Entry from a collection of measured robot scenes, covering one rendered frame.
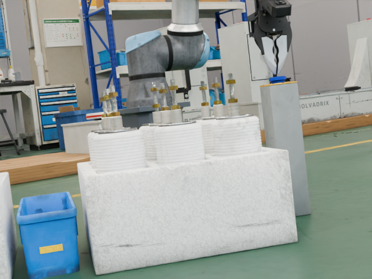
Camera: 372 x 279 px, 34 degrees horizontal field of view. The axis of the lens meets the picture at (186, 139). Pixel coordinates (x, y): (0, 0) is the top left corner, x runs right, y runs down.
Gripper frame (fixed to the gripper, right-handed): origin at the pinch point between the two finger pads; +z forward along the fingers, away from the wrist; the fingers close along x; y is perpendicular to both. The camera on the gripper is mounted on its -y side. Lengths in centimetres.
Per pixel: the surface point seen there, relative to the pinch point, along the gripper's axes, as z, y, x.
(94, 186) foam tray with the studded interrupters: 19, -27, 47
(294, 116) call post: 11.6, -3.5, -1.8
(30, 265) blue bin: 32, -22, 60
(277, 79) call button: 2.6, -1.8, 0.9
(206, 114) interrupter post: 8.8, 3.2, 17.5
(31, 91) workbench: -29, 542, 75
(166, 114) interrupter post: 7.6, -8.6, 29.1
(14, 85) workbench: -37, 535, 92
